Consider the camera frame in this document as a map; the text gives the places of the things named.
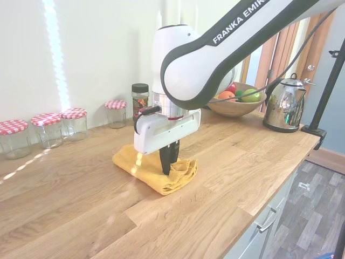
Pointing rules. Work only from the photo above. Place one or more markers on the yellow terry cloth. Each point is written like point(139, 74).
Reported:
point(159, 176)

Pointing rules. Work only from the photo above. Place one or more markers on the grey kitchen cabinet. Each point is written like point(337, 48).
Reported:
point(264, 215)

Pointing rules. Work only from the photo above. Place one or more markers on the wooden fruit bowl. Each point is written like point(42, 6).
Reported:
point(237, 108)

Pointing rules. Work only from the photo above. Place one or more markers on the green apple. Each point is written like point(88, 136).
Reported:
point(250, 95)

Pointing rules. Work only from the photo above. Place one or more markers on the white wall pipe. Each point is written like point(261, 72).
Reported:
point(172, 12)

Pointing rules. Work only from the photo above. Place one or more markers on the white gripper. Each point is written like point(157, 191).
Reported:
point(161, 132)

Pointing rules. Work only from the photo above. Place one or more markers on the stainless steel kettle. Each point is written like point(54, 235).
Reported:
point(285, 108)

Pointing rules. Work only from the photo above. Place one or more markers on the red apple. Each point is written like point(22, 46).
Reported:
point(231, 88)

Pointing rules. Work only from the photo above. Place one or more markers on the spice jar black lid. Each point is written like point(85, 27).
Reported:
point(140, 101)

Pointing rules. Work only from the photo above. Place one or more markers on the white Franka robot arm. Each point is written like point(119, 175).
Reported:
point(194, 67)

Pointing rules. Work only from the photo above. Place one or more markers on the wooden door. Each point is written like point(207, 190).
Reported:
point(285, 54)

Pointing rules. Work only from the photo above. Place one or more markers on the glass jar red checked lid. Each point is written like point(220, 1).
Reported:
point(116, 114)
point(75, 125)
point(13, 140)
point(48, 132)

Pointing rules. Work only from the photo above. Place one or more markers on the black stand clamp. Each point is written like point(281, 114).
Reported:
point(315, 135)

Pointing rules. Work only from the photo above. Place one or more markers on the orange fruit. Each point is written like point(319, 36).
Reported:
point(226, 95)

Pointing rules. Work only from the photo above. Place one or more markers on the black camera stand pole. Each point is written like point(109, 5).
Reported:
point(328, 81)

